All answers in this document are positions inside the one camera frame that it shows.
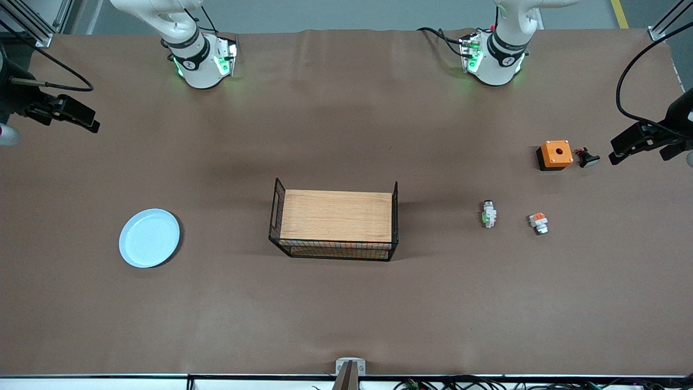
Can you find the black push button head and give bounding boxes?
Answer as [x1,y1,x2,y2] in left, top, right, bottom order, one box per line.
[574,147,601,168]

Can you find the yellow floor tape strip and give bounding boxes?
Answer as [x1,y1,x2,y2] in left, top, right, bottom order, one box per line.
[611,0,630,29]

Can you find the white table edge rail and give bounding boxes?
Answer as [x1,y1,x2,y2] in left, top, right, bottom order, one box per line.
[0,374,693,390]

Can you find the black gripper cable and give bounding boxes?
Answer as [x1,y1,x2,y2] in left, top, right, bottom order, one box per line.
[0,31,95,92]
[616,21,693,129]

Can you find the black base power cable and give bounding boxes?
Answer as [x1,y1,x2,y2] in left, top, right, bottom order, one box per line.
[417,26,467,57]

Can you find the brown table mat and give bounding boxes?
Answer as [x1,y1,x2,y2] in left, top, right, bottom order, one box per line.
[0,28,693,377]

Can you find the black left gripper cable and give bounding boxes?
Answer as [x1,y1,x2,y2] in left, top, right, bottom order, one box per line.
[616,21,693,129]

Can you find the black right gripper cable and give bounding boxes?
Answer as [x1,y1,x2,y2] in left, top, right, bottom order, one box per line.
[0,31,95,92]

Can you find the orange button enclosure box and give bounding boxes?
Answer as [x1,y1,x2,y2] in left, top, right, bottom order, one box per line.
[536,140,574,172]

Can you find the aluminium frame profile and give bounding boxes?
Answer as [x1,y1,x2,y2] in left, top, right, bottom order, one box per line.
[649,0,693,43]
[0,0,55,48]

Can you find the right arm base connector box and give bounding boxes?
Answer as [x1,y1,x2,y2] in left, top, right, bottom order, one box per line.
[214,34,239,77]

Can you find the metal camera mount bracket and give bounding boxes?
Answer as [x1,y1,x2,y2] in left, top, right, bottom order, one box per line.
[331,357,367,390]

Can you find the black wire shelf wooden top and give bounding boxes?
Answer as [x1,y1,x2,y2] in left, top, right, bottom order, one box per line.
[268,177,400,262]

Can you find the light blue round plate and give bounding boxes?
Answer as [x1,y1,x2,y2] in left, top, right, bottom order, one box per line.
[119,209,181,269]

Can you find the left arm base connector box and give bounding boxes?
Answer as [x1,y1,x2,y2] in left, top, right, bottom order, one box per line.
[459,31,483,74]

